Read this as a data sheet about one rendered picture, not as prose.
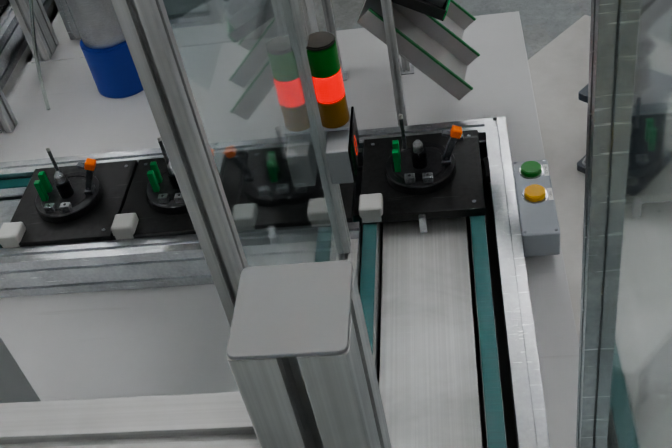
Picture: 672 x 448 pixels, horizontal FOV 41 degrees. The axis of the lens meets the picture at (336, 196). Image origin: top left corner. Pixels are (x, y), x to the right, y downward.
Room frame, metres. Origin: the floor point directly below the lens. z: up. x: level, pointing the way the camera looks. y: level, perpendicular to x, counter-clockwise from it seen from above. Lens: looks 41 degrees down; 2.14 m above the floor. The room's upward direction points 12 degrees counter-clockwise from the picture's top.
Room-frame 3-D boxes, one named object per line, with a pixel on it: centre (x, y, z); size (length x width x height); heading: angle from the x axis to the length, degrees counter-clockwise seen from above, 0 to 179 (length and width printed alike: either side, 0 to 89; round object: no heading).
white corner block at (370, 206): (1.29, -0.06, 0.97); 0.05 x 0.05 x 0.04; 79
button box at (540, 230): (1.24, -0.37, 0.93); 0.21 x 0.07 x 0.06; 169
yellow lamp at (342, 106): (1.20, -0.02, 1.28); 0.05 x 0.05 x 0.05
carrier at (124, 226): (1.46, 0.31, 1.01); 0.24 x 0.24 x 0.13; 79
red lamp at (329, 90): (1.20, -0.02, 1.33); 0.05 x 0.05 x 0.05
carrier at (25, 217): (1.51, 0.55, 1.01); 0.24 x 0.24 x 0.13; 79
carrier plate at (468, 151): (1.36, -0.18, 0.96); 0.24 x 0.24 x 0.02; 79
